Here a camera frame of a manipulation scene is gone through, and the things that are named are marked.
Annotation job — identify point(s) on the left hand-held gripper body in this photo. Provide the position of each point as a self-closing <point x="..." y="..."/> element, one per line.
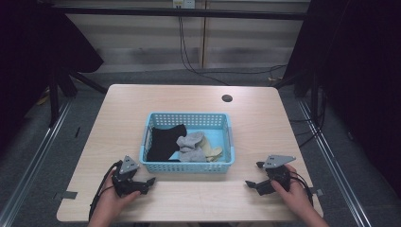
<point x="124" y="184"/>

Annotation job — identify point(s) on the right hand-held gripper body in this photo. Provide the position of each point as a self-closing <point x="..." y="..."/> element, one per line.
<point x="277" y="176"/>

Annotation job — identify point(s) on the person's left hand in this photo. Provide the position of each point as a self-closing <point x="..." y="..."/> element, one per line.
<point x="108" y="201"/>

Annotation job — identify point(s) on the person's right hand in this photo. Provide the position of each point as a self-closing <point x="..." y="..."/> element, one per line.
<point x="294" y="197"/>

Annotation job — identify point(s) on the grey tape piece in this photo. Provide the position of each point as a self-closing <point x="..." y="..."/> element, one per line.
<point x="69" y="195"/>
<point x="317" y="191"/>

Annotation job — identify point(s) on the black sock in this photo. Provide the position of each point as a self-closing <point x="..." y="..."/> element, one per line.
<point x="164" y="142"/>

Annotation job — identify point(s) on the cream sock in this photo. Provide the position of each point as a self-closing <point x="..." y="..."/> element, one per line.
<point x="212" y="153"/>

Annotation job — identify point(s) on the grey sock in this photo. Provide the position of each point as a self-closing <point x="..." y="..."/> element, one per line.
<point x="190" y="139"/>
<point x="193" y="155"/>

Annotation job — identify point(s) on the light blue plastic basket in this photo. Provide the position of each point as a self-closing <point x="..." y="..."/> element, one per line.
<point x="217" y="132"/>

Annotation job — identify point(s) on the small black floor strip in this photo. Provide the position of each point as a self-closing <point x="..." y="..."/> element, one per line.
<point x="77" y="132"/>

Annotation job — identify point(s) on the round black table grommet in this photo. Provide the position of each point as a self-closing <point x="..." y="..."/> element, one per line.
<point x="227" y="98"/>

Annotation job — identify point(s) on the black metal stand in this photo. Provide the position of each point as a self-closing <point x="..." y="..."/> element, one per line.
<point x="60" y="85"/>

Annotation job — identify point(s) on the black curtain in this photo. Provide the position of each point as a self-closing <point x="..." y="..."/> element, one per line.
<point x="28" y="63"/>
<point x="362" y="78"/>

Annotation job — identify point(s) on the metal floor rail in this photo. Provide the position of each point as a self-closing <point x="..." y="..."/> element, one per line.
<point x="34" y="160"/>
<point x="334" y="164"/>

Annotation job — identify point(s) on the black horizontal frame bar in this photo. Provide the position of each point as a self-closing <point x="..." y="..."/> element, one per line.
<point x="176" y="12"/>

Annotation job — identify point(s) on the white wall power outlet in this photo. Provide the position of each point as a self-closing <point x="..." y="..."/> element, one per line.
<point x="183" y="3"/>

